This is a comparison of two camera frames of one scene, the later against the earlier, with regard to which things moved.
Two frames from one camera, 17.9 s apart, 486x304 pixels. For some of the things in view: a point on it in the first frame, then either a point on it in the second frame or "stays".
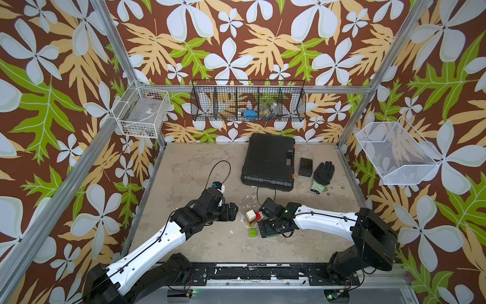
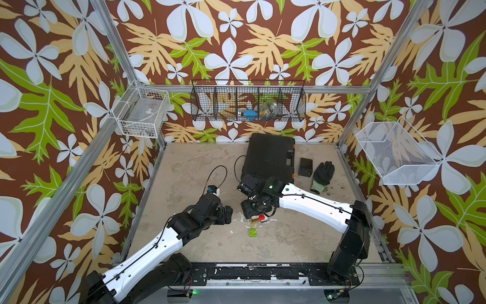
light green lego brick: x=252 y=232 stays
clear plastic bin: x=399 y=154 stays
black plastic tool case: x=269 y=162 stays
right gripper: x=266 y=230 -> x=244 y=204
